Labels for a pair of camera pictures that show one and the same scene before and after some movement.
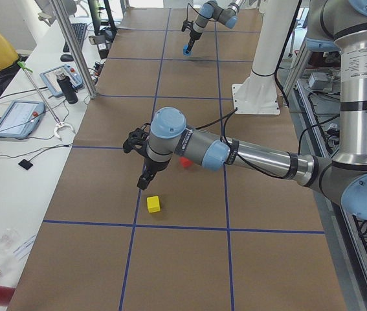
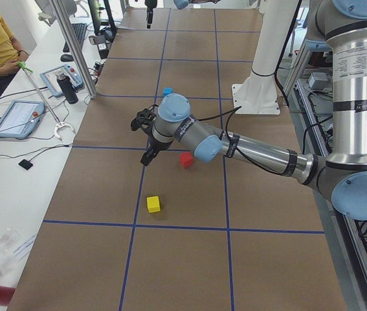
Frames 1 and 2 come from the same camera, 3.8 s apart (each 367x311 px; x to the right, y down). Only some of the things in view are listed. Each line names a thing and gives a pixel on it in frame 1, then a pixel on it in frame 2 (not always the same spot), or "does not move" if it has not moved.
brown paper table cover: x=199 y=238 does not move
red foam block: x=186 y=162 does not move
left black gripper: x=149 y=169 to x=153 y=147
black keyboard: x=79 y=30 does not move
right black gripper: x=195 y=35 to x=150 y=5
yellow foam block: x=153 y=204 does not move
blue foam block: x=185 y=52 to x=167 y=91
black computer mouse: x=66 y=57 does not move
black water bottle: x=68 y=88 does not move
